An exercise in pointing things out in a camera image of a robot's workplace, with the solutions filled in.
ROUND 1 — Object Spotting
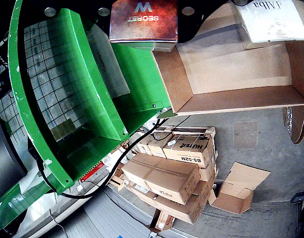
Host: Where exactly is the thick black cable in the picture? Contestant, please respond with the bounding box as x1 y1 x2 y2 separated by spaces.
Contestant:
37 118 167 199

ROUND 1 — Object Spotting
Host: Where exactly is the red rectangular product box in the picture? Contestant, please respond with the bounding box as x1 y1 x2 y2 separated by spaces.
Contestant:
109 0 179 53

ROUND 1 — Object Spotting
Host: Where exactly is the black wire grid panel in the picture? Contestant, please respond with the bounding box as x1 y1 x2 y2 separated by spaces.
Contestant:
0 21 90 149

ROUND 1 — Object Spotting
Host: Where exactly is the cardboard box printed BS-52M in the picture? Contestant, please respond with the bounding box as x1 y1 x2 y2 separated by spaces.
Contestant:
163 133 217 169

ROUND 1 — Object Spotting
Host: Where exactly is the open empty cardboard box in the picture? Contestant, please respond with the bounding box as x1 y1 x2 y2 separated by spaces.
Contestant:
208 161 271 215

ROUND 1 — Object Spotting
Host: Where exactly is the plain stacked cardboard box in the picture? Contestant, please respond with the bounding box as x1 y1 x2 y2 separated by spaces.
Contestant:
136 131 174 159

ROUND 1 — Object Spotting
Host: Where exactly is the grey flat sheet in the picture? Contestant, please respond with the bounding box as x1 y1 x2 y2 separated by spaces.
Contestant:
87 23 131 99

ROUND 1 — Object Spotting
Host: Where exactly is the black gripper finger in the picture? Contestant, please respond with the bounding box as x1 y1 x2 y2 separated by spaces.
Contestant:
178 0 249 43
24 0 113 34

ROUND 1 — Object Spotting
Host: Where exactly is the open brown cardboard box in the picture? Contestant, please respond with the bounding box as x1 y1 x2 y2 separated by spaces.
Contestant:
151 0 304 145

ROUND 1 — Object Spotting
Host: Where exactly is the plain white tall carton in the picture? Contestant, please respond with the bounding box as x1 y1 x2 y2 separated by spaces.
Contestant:
235 0 304 44

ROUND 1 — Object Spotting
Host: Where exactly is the green metal shelf unit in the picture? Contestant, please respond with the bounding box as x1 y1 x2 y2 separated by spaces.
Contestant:
0 0 179 230

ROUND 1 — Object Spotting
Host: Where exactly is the large flat cardboard box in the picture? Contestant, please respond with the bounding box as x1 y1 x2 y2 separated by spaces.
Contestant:
125 173 217 225

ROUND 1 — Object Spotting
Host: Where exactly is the black power adapter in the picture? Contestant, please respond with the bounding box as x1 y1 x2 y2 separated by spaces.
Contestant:
27 141 46 172

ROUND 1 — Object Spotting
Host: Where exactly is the long cardboard box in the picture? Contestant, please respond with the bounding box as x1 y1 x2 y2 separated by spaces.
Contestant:
121 153 201 205

